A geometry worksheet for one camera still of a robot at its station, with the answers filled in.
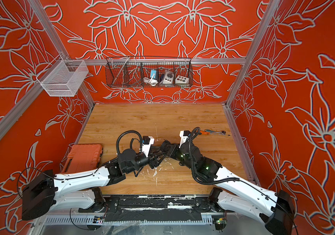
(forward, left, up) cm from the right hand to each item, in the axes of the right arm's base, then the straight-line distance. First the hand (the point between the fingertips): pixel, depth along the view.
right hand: (162, 157), depth 65 cm
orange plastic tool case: (+7, +49, -18) cm, 52 cm away
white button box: (+52, -10, +6) cm, 54 cm away
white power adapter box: (+49, -2, +9) cm, 50 cm away
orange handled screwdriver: (+32, -32, -28) cm, 53 cm away
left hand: (-5, -1, +2) cm, 5 cm away
